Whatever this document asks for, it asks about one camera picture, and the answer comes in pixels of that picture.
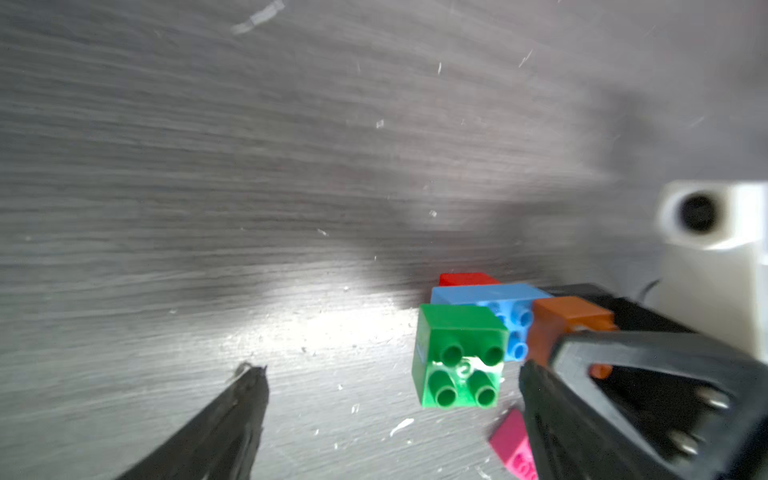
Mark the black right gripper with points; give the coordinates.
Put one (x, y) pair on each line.
(648, 414)

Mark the blue long lego brick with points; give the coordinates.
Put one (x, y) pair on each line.
(512, 304)

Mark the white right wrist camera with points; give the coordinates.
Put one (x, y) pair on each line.
(714, 260)

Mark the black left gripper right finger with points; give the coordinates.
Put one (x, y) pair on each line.
(570, 439)

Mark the green lego brick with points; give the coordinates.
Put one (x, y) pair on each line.
(459, 355)

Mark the pink lego brick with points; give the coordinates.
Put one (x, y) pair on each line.
(510, 442)

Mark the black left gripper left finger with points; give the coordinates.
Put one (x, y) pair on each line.
(220, 442)

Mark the orange lego brick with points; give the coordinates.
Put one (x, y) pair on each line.
(552, 318)

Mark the red lego brick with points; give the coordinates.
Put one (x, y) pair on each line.
(466, 279)

